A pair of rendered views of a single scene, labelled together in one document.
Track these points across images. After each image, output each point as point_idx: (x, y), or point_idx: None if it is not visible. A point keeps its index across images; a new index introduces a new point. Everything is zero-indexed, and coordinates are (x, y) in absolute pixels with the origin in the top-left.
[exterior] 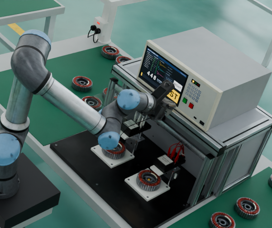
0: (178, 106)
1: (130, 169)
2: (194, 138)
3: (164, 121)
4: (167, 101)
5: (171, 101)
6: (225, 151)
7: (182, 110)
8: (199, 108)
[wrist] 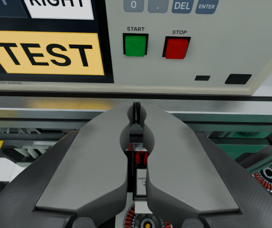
0: (117, 79)
1: (98, 226)
2: (227, 130)
3: None
4: (127, 165)
5: (127, 116)
6: None
7: (138, 82)
8: (226, 34)
